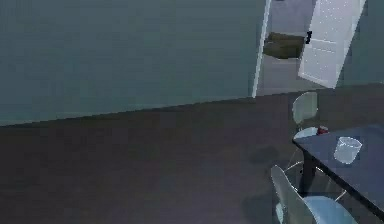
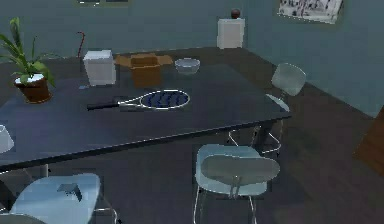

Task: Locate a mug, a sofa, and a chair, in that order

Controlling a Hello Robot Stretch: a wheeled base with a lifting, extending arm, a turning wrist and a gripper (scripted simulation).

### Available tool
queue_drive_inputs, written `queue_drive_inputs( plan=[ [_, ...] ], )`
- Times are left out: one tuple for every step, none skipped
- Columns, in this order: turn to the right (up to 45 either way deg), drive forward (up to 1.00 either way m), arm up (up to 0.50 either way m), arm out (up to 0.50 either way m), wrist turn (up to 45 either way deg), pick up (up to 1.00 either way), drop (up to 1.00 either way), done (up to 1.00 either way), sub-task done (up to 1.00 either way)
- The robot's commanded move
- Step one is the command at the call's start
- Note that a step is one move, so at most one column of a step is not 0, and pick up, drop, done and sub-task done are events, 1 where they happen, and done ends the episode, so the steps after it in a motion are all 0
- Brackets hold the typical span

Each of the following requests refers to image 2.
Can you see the pale blue chair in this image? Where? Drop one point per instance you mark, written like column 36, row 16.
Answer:
column 230, row 170
column 56, row 200
column 288, row 80

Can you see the dark blue dining table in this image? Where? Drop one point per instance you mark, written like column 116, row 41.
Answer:
column 216, row 100

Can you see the white blue tennis racket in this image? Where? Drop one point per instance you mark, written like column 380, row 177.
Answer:
column 165, row 99

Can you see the grey glass bowl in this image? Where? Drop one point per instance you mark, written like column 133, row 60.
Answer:
column 187, row 65

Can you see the open brown cardboard box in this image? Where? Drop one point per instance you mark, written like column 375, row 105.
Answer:
column 145, row 71

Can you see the white cabinet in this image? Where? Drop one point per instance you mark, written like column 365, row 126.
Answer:
column 230, row 33

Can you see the white box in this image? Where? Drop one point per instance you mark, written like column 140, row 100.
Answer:
column 99, row 68

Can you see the dark red ball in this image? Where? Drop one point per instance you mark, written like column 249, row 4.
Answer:
column 235, row 13

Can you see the dark red curved rod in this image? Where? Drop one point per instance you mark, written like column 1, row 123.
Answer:
column 81, row 43

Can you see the green house plant brown pot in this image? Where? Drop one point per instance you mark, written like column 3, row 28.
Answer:
column 33, row 88

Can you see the brown wooden furniture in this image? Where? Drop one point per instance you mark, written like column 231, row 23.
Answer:
column 371, row 143

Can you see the white lamp shade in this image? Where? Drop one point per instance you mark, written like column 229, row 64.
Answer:
column 4, row 139

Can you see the dark framed wall picture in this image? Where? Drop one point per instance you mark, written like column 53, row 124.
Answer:
column 101, row 2

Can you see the white framed wall picture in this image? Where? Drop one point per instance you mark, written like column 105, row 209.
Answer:
column 311, row 8

